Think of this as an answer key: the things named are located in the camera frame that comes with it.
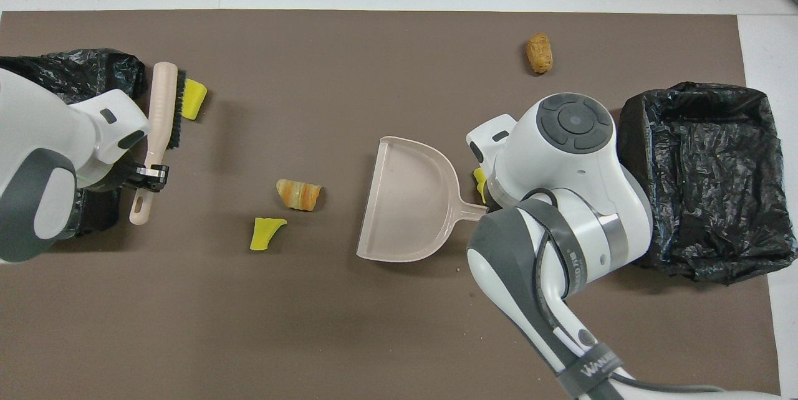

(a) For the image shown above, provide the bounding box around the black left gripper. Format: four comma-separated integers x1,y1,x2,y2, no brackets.
115,162,170,193

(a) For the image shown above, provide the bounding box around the beige hand brush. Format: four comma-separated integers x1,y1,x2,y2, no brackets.
129,62,188,226

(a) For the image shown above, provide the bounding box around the large yellow sponge piece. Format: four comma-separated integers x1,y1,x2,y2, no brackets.
181,79,208,121

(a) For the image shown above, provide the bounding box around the small yellow green sponge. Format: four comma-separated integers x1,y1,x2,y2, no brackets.
249,217,288,252

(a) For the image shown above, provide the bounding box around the golden croissant chunk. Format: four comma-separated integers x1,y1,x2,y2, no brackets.
276,179,322,212

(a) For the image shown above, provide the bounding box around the beige plastic dustpan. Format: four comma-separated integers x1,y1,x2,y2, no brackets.
356,136,488,263

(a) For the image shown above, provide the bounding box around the brown bread roll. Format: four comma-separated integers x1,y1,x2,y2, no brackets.
526,32,554,75

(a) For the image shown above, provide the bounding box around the black bag lined bin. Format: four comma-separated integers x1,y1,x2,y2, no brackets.
617,81,798,285
0,48,149,239

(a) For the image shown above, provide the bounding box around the brown table mat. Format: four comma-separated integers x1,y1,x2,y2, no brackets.
0,10,783,400

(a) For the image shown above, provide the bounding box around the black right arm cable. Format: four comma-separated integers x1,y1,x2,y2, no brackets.
521,187,724,400

